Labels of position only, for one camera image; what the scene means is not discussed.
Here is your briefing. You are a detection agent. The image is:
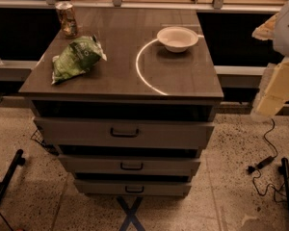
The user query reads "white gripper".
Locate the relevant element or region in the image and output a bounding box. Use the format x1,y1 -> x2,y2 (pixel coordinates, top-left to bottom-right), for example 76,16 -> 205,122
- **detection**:
251,0 -> 289,117

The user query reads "white paper bowl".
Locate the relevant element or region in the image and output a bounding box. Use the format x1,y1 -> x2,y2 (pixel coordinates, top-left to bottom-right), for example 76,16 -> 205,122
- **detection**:
157,27 -> 198,53

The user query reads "green jalapeno chip bag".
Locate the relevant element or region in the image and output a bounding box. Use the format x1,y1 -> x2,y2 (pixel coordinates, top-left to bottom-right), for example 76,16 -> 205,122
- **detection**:
52,36 -> 107,85

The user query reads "grey drawer cabinet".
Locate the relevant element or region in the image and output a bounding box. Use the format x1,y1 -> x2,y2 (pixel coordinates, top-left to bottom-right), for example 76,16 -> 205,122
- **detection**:
20,8 -> 223,183

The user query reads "shiny metallic can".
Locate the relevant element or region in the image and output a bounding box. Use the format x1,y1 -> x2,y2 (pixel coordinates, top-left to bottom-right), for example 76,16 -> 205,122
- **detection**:
55,1 -> 78,39

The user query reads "middle grey drawer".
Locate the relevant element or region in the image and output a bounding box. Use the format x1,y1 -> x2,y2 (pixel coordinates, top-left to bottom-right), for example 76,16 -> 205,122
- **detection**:
59,155 -> 200,176

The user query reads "grey drawer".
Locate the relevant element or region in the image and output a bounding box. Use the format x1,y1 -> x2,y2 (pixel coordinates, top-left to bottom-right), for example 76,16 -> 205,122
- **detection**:
59,155 -> 200,176
34,117 -> 214,149
74,179 -> 192,196

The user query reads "bottom grey drawer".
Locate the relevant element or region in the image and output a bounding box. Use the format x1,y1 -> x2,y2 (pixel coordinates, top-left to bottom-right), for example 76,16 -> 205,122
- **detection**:
74,179 -> 192,196

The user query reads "top grey drawer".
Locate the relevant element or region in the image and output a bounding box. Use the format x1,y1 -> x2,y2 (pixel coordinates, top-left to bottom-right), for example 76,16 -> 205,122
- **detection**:
34,117 -> 214,149

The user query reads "black left stand leg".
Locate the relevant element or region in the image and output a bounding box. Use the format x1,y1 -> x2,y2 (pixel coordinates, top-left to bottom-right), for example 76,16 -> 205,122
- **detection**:
0,149 -> 26,203

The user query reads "black power cable with adapter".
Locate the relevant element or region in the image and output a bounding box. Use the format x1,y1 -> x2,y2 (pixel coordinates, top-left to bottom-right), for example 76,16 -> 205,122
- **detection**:
246,118 -> 289,204

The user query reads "black wire basket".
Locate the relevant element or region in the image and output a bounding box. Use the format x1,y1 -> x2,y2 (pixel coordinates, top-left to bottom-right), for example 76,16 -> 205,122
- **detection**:
31,129 -> 59,156

